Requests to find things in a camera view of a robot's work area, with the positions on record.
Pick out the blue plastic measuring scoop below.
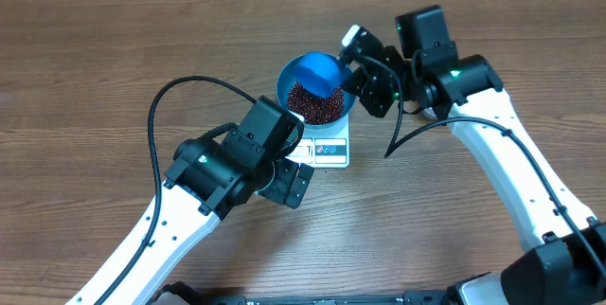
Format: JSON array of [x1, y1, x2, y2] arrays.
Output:
[[294, 52, 342, 99]]

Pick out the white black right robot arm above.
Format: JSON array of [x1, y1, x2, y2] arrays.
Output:
[[339, 6, 605, 304]]

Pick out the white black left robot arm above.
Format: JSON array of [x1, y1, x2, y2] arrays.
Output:
[[70, 97, 313, 304]]

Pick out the white digital kitchen scale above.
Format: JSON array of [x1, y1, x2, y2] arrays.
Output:
[[287, 109, 351, 169]]

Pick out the red adzuki beans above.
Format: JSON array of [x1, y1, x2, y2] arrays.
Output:
[[287, 82, 345, 125]]

